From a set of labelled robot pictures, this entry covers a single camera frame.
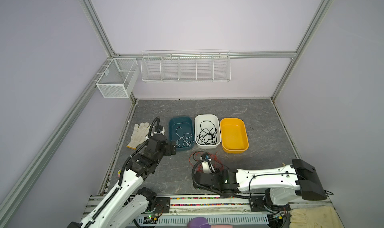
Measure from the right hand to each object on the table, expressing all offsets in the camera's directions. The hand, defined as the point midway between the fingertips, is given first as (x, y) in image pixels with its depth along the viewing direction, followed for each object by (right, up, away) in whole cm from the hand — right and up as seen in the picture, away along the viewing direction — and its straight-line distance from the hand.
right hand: (200, 178), depth 74 cm
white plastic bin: (+11, +29, +28) cm, 42 cm away
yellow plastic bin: (+23, +17, +27) cm, 40 cm away
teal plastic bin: (-12, +20, +28) cm, 36 cm away
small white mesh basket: (-54, +55, +25) cm, 81 cm away
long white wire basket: (-9, +64, +25) cm, 69 cm away
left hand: (-18, +16, +4) cm, 24 cm away
